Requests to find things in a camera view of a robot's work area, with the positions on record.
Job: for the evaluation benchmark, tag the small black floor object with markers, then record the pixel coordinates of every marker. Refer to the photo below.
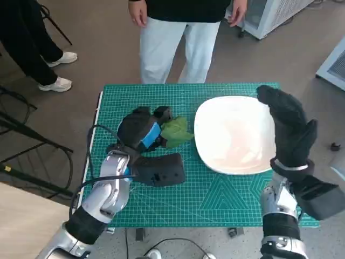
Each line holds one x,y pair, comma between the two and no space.
335,146

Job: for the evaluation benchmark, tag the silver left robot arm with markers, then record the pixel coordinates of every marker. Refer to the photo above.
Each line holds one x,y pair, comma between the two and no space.
107,194

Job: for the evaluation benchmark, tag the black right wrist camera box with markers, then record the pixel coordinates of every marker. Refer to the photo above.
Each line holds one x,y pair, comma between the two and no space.
320,199

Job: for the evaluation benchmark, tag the white robot foot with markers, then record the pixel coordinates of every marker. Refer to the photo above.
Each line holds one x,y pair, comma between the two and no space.
210,256
153,254

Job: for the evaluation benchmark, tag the standing person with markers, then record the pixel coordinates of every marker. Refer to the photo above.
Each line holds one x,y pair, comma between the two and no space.
175,48

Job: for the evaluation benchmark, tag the green cutting mat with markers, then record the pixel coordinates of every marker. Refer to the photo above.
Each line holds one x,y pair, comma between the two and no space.
167,202

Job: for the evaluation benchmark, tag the purple toy grapes with leaf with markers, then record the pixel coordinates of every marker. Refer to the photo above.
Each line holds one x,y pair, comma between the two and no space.
175,132

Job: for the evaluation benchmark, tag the black table bracket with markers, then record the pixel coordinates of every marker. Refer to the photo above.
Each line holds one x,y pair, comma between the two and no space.
235,232
140,234

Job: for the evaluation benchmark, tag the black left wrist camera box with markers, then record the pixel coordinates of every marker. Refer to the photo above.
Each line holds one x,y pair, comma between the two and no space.
161,170

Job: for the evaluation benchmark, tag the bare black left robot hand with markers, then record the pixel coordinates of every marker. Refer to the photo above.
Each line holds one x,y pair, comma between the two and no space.
134,129

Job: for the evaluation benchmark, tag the thin black metal leg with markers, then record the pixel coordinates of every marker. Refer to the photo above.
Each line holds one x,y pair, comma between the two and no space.
58,28

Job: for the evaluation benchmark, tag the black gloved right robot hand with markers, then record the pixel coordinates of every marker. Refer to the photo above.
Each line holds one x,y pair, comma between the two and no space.
291,129

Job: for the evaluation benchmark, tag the white cabinet with grille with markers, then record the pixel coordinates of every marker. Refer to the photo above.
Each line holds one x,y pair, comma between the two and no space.
335,64

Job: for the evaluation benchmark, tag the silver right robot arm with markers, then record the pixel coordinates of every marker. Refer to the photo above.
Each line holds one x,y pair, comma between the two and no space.
280,229

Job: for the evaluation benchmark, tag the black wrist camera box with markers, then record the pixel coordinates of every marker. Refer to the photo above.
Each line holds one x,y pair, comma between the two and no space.
161,170
320,199

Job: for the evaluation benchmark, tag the white plate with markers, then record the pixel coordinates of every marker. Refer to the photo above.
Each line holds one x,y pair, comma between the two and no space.
231,135

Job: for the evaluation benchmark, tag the black metal chair frame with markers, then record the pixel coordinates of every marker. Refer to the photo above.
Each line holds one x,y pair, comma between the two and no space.
27,129

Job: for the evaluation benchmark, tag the white cabinet with mesh panel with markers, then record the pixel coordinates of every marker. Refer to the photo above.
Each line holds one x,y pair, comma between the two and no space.
272,13

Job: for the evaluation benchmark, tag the seated person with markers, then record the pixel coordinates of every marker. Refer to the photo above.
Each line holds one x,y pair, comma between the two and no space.
24,40

